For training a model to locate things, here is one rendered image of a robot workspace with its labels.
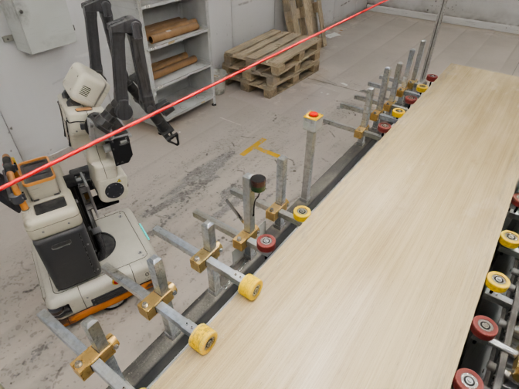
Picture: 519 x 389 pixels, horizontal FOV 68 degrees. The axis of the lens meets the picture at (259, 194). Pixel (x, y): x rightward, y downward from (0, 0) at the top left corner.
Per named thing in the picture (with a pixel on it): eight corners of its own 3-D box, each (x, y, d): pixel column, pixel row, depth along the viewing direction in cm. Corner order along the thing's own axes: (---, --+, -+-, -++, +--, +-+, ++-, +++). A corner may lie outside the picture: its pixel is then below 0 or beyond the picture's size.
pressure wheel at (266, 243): (252, 259, 166) (252, 241, 159) (263, 248, 171) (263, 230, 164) (268, 268, 162) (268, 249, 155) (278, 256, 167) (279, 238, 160)
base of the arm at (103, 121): (88, 116, 181) (95, 126, 173) (100, 103, 181) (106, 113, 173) (103, 126, 188) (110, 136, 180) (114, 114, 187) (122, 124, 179)
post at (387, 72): (371, 132, 277) (385, 67, 247) (372, 130, 279) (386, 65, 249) (375, 133, 275) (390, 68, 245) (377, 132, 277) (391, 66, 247)
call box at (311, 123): (302, 130, 184) (303, 116, 180) (309, 124, 189) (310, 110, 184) (314, 134, 181) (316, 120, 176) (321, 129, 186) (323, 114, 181)
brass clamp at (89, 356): (72, 370, 115) (67, 362, 112) (110, 337, 123) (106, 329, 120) (85, 383, 112) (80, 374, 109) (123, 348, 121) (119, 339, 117)
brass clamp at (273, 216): (264, 217, 185) (264, 209, 182) (279, 203, 194) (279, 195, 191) (275, 222, 182) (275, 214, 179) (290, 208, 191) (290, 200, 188)
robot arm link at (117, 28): (102, 13, 161) (109, 18, 154) (134, 14, 168) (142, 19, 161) (110, 113, 185) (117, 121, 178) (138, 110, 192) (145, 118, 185)
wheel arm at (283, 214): (230, 195, 198) (229, 188, 195) (234, 192, 200) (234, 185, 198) (302, 229, 178) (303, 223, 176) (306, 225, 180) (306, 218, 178)
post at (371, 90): (354, 153, 264) (368, 87, 234) (357, 151, 266) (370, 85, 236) (359, 155, 262) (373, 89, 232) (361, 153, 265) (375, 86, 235)
